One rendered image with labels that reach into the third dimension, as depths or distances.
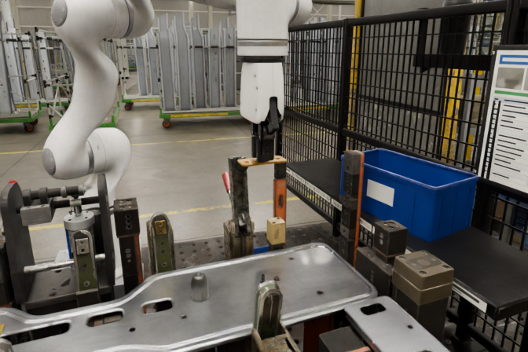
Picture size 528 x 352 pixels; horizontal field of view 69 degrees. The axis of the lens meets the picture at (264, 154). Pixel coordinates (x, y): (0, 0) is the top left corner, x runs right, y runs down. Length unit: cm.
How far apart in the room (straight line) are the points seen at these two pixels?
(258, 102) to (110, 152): 62
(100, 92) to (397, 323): 81
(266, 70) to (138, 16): 45
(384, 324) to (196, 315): 32
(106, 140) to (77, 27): 35
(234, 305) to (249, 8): 51
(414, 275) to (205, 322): 38
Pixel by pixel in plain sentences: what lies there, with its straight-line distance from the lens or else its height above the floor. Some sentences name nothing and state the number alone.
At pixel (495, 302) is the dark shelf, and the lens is 80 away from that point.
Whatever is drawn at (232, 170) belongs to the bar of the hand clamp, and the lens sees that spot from 84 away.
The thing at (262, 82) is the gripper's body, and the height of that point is 139.
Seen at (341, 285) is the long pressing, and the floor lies 100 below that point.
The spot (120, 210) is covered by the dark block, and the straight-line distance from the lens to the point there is 87.
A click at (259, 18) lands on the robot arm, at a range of 62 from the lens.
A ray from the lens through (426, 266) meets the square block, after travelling 79.
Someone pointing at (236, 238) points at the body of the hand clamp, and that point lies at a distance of 88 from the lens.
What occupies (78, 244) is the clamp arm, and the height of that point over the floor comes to 108.
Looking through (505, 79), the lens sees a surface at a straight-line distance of 98.
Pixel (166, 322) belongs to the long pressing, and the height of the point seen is 100.
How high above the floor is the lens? 145
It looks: 15 degrees down
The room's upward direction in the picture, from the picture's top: straight up
